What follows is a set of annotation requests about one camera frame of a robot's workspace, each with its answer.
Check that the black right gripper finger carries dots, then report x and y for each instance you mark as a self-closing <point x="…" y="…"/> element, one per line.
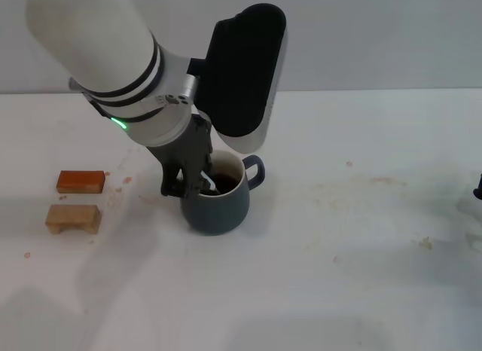
<point x="479" y="187"/>

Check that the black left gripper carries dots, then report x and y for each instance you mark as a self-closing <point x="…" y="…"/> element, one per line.
<point x="184" y="151"/>

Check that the grey ceramic cup with coffee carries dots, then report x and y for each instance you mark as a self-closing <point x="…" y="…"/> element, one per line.
<point x="222" y="215"/>

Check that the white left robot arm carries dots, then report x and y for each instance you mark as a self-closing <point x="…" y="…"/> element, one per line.
<point x="105" y="65"/>

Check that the reddish brown wooden block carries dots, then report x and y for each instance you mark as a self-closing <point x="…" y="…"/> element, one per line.
<point x="81" y="181"/>

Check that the light notched wooden block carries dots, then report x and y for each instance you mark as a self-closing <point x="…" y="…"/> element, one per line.
<point x="73" y="217"/>

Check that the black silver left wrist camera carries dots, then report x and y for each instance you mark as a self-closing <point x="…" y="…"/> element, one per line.
<point x="241" y="72"/>

